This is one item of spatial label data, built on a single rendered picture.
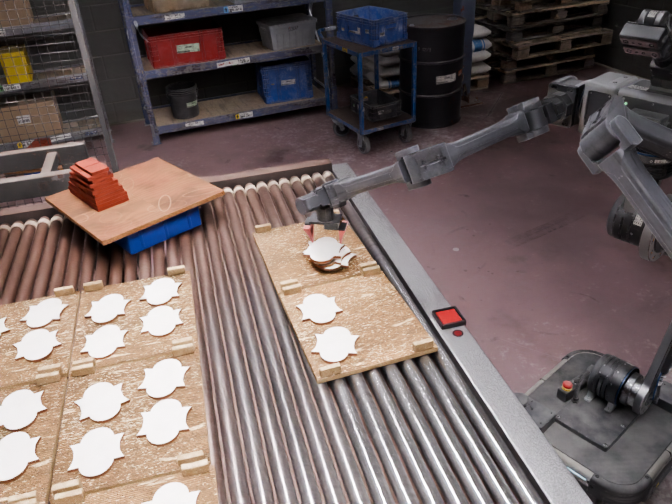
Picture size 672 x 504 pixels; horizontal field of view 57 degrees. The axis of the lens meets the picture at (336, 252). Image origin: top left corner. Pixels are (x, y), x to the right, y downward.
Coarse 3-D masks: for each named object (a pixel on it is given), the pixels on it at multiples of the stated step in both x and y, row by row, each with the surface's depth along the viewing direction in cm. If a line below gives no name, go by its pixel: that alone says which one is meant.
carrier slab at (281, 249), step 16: (304, 224) 231; (256, 240) 223; (272, 240) 223; (288, 240) 222; (304, 240) 221; (352, 240) 220; (272, 256) 213; (288, 256) 213; (368, 256) 210; (272, 272) 205; (288, 272) 204; (304, 272) 204; (320, 272) 203; (336, 272) 203; (352, 272) 202; (304, 288) 197
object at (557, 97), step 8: (552, 88) 178; (560, 88) 176; (568, 88) 175; (576, 88) 173; (552, 96) 175; (560, 96) 173; (568, 96) 174; (576, 96) 174; (552, 104) 172; (560, 104) 173; (568, 104) 173; (576, 104) 175; (560, 112) 173; (568, 112) 175; (560, 120) 176; (568, 120) 178
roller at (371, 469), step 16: (272, 208) 247; (272, 224) 237; (336, 384) 162; (336, 400) 159; (352, 400) 157; (352, 416) 152; (352, 432) 148; (368, 448) 143; (368, 464) 139; (368, 480) 137; (384, 480) 136; (384, 496) 132
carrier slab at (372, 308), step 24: (312, 288) 196; (336, 288) 195; (360, 288) 194; (384, 288) 194; (288, 312) 186; (360, 312) 184; (384, 312) 183; (408, 312) 183; (312, 336) 176; (360, 336) 175; (384, 336) 174; (408, 336) 174; (312, 360) 167; (360, 360) 166; (384, 360) 166
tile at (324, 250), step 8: (320, 240) 210; (328, 240) 210; (312, 248) 206; (320, 248) 206; (328, 248) 205; (336, 248) 205; (304, 256) 204; (312, 256) 202; (320, 256) 201; (328, 256) 201; (336, 256) 201
